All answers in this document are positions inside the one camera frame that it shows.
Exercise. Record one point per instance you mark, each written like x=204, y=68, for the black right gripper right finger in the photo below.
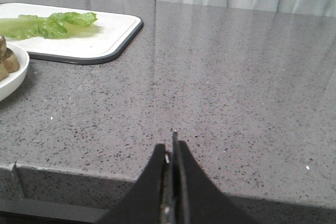
x=197, y=199

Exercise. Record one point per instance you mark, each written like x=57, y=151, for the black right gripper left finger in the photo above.
x=142, y=202

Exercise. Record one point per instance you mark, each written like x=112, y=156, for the bread slice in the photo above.
x=5, y=52
x=9, y=64

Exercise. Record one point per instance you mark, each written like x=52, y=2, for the green lettuce leaf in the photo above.
x=51, y=27

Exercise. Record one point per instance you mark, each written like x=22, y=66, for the white cutting board grey rim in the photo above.
x=101, y=42

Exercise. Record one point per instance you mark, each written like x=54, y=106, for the white round plate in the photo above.
x=15, y=79

